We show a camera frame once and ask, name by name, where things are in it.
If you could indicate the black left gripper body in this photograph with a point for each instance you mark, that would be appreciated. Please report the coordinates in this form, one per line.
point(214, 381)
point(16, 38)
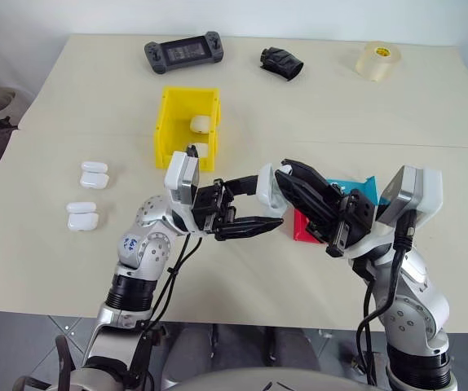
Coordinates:
point(209, 201)

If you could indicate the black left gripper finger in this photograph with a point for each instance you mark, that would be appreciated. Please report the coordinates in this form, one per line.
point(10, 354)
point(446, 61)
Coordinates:
point(250, 227)
point(242, 185)

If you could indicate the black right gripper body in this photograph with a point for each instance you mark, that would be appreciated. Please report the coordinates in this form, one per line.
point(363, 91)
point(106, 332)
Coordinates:
point(358, 216)

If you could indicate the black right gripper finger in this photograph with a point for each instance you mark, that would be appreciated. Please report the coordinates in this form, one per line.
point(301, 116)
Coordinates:
point(315, 175)
point(311, 207)

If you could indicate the white earbud case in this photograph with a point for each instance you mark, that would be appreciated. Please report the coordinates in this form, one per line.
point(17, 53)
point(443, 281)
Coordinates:
point(200, 124)
point(94, 176)
point(266, 191)
point(82, 218)

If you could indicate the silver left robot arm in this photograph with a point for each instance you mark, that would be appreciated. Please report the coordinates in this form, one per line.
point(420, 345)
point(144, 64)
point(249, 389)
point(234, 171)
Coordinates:
point(152, 252)

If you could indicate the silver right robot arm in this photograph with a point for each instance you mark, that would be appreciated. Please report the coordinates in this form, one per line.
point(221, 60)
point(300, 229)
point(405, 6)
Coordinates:
point(413, 301)

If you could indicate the red plastic bin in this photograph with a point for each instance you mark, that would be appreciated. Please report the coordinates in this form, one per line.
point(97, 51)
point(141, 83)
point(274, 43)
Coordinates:
point(300, 228)

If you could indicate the teal plastic bin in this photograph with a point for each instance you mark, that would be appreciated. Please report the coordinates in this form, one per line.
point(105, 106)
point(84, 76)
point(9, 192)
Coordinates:
point(358, 188)

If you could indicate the yellow plastic bin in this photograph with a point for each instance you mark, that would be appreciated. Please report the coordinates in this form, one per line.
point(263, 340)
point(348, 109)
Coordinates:
point(164, 122)

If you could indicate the black crumpled gripper part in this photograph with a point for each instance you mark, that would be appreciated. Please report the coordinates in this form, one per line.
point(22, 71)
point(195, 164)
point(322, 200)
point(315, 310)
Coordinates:
point(281, 63)

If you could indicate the clear tape roll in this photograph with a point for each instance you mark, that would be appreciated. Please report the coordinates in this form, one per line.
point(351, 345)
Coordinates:
point(374, 63)

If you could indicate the black handheld game controller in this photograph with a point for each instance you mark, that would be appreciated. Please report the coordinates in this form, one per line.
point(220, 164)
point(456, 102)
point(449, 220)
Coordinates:
point(183, 51)

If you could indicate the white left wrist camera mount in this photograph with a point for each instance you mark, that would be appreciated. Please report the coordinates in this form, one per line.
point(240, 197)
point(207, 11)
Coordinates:
point(175, 175)

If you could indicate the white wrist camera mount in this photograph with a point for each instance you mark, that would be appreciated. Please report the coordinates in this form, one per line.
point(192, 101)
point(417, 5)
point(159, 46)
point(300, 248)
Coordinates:
point(175, 175)
point(425, 195)

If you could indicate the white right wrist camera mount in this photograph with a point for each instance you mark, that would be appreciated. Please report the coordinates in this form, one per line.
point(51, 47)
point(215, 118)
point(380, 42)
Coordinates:
point(425, 195)

